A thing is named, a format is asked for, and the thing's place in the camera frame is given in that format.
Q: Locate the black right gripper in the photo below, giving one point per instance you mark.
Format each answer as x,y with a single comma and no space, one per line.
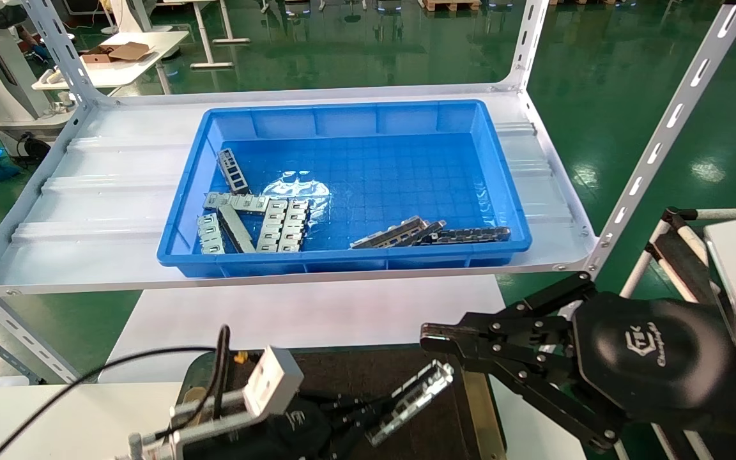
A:
649,358

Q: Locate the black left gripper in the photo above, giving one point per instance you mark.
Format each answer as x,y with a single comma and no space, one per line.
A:
278,437

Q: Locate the silver channel metal part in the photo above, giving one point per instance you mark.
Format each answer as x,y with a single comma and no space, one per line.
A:
419,386

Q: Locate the black container tray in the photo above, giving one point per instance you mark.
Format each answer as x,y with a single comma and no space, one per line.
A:
355,370

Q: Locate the dark slotted channel part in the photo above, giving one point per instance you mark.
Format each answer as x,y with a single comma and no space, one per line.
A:
425,230

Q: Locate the long silver slotted part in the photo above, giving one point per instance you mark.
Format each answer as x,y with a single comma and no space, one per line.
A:
388,234

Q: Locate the dark-faced silver strip part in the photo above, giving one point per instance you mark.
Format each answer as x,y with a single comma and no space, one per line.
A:
238,230

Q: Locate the short silver clip part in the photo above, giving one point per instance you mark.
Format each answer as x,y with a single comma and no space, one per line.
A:
210,233

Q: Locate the dark ladder-shaped metal part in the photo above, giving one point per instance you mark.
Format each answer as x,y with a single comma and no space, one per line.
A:
232,170

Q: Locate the black padded bar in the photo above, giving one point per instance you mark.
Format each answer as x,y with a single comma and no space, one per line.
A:
674,255

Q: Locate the blue plastic bin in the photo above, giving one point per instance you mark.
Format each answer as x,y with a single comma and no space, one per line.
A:
406,160

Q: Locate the clear plastic bag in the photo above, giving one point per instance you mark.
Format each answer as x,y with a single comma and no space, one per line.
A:
298,188

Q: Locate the white metal shelf rack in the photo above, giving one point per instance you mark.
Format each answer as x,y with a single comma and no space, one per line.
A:
119,191

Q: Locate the wooden pallet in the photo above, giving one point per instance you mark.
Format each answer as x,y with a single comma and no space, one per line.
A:
451,5

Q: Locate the white desk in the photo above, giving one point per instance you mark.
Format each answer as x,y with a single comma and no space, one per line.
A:
119,70

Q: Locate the brown cardboard box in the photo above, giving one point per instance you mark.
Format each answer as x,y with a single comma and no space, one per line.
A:
119,52

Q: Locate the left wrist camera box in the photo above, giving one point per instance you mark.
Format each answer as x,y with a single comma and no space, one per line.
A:
272,380

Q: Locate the silver notched bracket part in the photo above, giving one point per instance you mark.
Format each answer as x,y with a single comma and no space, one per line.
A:
272,225
294,225

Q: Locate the long silver bracket part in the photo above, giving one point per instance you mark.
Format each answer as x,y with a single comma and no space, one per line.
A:
240,202

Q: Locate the white tube frame cart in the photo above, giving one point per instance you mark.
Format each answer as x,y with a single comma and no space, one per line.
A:
726,213

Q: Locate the white table frame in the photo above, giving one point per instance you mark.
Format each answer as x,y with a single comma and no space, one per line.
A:
208,38

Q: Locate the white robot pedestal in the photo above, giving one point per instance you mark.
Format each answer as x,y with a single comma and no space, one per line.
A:
4,83

